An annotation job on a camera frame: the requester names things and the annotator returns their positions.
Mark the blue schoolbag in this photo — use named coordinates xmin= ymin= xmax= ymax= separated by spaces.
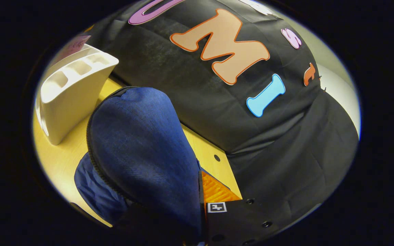
xmin=74 ymin=86 xmax=206 ymax=240

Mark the white plastic bookshelf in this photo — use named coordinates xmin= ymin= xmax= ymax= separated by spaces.
xmin=36 ymin=44 xmax=119 ymax=146

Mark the black backdrop cloth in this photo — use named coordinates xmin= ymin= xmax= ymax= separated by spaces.
xmin=81 ymin=0 xmax=360 ymax=233

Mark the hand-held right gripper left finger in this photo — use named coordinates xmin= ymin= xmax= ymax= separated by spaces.
xmin=113 ymin=206 xmax=201 ymax=246

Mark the pink book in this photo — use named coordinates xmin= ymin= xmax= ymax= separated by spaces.
xmin=55 ymin=34 xmax=91 ymax=64

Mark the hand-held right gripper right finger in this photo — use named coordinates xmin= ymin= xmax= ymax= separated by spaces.
xmin=199 ymin=170 xmax=286 ymax=246

